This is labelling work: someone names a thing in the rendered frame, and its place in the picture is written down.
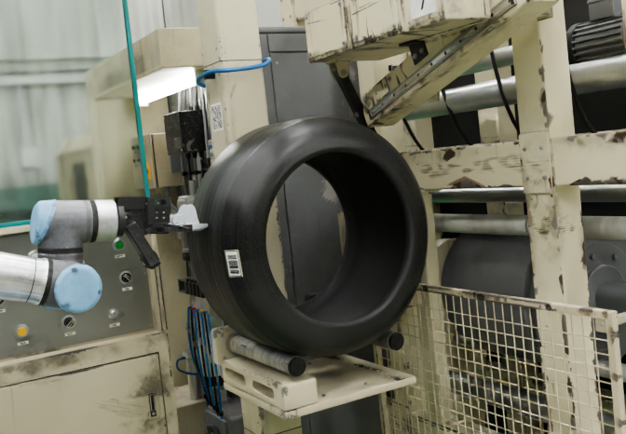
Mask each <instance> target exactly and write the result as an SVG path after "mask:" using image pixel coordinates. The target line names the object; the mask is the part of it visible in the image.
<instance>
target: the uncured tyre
mask: <svg viewBox="0 0 626 434"><path fill-rule="evenodd" d="M304 163H305V164H307V165H308V166H310V167H311V168H313V169H314V170H316V171H318V172H319V173H320V174H321V175H322V176H323V177H324V178H325V179H326V180H327V181H328V182H329V183H330V185H331V186H332V187H333V190H334V191H335V193H336V194H337V196H338V198H339V200H340V203H341V205H342V208H343V212H344V215H345V221H346V244H345V249H344V253H343V256H342V260H341V262H340V265H339V266H338V268H337V270H336V272H335V274H334V276H333V278H332V279H331V281H330V282H329V283H328V284H327V286H326V287H325V288H324V289H323V290H322V291H321V292H320V293H318V294H317V295H316V296H315V297H313V298H312V299H310V300H308V301H307V302H305V303H302V304H300V305H297V306H293V305H292V304H291V303H290V302H289V301H288V300H287V299H286V298H285V296H284V295H283V294H282V292H281V291H280V289H279V287H278V285H277V283H276V281H275V280H274V277H273V275H272V272H271V269H270V266H269V262H268V258H267V252H266V227H267V221H268V216H269V212H270V210H271V207H272V204H273V202H274V199H275V197H276V195H277V193H278V191H279V189H280V188H281V187H282V185H283V184H284V182H285V181H286V180H287V178H288V177H289V176H290V175H291V174H292V173H293V172H294V171H295V170H296V169H297V168H298V167H300V166H301V165H302V164H304ZM192 205H193V206H194V207H195V208H196V212H197V218H198V221H199V223H200V224H208V227H206V228H204V229H203V230H201V231H188V249H189V256H190V261H191V265H192V268H193V272H194V275H195V278H196V280H197V284H198V286H199V288H200V289H201V291H202V293H203V295H204V296H205V298H206V300H207V301H208V303H209V304H210V306H211V308H212V309H213V310H214V312H215V313H216V314H217V315H218V316H219V317H220V318H221V319H222V320H223V321H224V322H225V323H226V324H227V325H228V326H229V327H231V328H232V329H233V330H235V331H236V332H238V333H240V334H241V335H243V336H245V337H247V338H249V339H251V340H253V341H255V342H258V343H260V344H263V345H266V346H271V347H274V348H276V349H278V350H281V351H284V352H287V353H290V354H293V355H298V354H301V355H305V356H311V358H328V357H333V356H338V355H343V354H346V353H350V352H353V351H355V350H358V349H360V348H363V347H365V346H368V345H369V344H370V343H372V342H373V341H375V340H376V339H378V338H379V337H381V336H382V335H383V334H384V333H385V332H387V331H388V330H389V329H390V328H391V327H392V326H393V325H394V324H395V323H396V322H397V321H398V319H399V318H400V317H401V315H402V314H403V313H404V311H405V310H406V308H407V307H408V305H409V304H410V303H411V301H412V299H413V297H414V295H415V292H416V290H417V288H418V285H419V283H420V280H421V278H422V275H423V271H424V267H425V263H426V258H427V252H428V241H429V229H428V218H427V212H426V207H425V202H424V199H423V196H422V193H421V190H420V187H419V185H418V182H417V180H416V178H415V176H414V174H413V172H412V170H411V169H410V167H409V165H408V164H407V162H406V161H405V159H404V158H403V157H402V155H401V154H400V153H399V152H398V150H397V149H396V148H395V147H394V146H393V145H392V144H391V143H390V142H388V141H387V140H386V139H385V138H383V137H382V136H381V135H379V134H378V133H376V132H375V131H373V130H371V129H369V128H367V127H365V126H363V125H361V124H358V123H355V122H353V121H350V120H347V119H344V118H340V117H334V116H322V115H320V116H309V117H303V118H298V119H294V120H289V121H284V122H279V123H275V124H270V125H266V126H263V127H260V128H258V129H254V130H252V131H250V132H248V133H246V134H245V135H243V136H241V137H240V138H238V139H237V140H235V141H234V142H232V143H231V144H230V145H229V146H228V147H227V148H226V149H224V151H223V152H222V153H221V154H220V155H219V156H218V157H217V158H216V159H215V161H214V162H213V163H212V164H211V166H210V167H209V169H208V170H207V172H206V174H205V175H204V177H203V179H202V181H201V182H200V185H199V187H198V189H197V192H196V194H195V197H194V200H193V204H192ZM232 250H238V253H239V258H240V263H241V269H242V274H243V277H234V278H230V277H229V275H228V270H227V264H226V259H225V251H232Z"/></svg>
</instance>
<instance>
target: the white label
mask: <svg viewBox="0 0 626 434"><path fill-rule="evenodd" d="M225 259H226V264H227V270H228V275H229V277H230V278H234V277H243V274H242V269H241V263H240V258H239V253H238V250H232V251H225Z"/></svg>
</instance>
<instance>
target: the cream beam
mask: <svg viewBox="0 0 626 434"><path fill-rule="evenodd" d="M435 2H436V11H435V12H432V13H429V14H427V15H424V16H421V17H418V18H416V19H413V20H412V18H411V8H410V0H331V1H328V2H326V3H324V4H321V5H319V6H317V7H313V8H311V9H310V10H308V11H305V12H304V17H305V26H306V43H307V52H308V61H309V63H314V62H326V61H332V60H335V59H352V61H380V60H383V59H386V58H390V57H394V56H397V55H401V54H403V53H407V52H410V49H409V47H399V44H400V43H403V42H407V41H410V40H413V39H417V40H423V41H425V42H426V41H427V40H428V39H429V38H432V37H435V36H438V35H441V34H447V33H451V32H453V31H457V30H460V29H463V28H467V27H470V26H472V25H475V24H478V23H482V22H485V21H488V20H489V19H490V15H491V13H490V9H491V5H490V0H435Z"/></svg>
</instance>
